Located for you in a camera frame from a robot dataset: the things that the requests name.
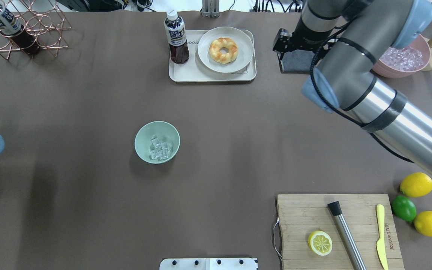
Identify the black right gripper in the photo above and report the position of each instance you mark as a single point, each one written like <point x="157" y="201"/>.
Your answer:
<point x="308" y="38"/>

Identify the mint green bowl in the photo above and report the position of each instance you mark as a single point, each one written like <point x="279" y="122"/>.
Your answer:
<point x="160" y="129"/>

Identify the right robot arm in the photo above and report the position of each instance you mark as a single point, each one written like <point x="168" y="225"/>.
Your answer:
<point x="343" y="40"/>

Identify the clear ice cubes pile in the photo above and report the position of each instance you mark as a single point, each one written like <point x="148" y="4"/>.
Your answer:
<point x="406" y="59"/>

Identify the pink bowl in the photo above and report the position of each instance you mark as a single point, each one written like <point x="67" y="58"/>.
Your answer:
<point x="420" y="44"/>

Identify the ice cubes in green bowl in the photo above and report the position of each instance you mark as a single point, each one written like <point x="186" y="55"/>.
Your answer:
<point x="160" y="149"/>

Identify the grey folded cloth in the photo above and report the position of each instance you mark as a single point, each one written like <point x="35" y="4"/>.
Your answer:
<point x="296" y="62"/>

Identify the white plate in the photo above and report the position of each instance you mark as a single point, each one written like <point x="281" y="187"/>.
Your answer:
<point x="245" y="46"/>

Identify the glazed donut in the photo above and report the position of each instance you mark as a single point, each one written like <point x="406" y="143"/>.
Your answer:
<point x="223" y="50"/>

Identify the cream serving tray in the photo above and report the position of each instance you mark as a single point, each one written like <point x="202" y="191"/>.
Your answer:
<point x="195" y="71"/>

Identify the tea bottle on tray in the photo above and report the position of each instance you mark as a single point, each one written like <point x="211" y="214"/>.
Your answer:
<point x="176" y="37"/>

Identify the bamboo cutting board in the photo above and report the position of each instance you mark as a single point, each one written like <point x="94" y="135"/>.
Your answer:
<point x="368" y="216"/>

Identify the yellow lemon near board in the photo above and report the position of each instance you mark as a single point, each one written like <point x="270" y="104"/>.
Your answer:
<point x="416" y="185"/>

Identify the yellow plastic knife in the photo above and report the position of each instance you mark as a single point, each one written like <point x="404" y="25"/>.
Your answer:
<point x="380" y="244"/>

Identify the green lime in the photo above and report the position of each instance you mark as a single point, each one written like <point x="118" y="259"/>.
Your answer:
<point x="404" y="208"/>

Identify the half lemon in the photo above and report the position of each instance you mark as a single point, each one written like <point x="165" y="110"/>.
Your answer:
<point x="320" y="243"/>

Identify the steel muddler black tip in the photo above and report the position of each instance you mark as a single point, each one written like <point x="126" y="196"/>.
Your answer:
<point x="346" y="236"/>

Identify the yellow lemon far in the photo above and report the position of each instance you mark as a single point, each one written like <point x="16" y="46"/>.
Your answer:
<point x="423" y="223"/>

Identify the bottle in copper rack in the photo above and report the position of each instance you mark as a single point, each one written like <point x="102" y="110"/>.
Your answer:
<point x="12" y="28"/>

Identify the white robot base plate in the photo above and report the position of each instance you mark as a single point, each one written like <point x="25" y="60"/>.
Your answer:
<point x="237" y="263"/>

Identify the copper wire bottle rack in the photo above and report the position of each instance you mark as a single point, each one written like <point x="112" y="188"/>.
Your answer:
<point x="43" y="28"/>

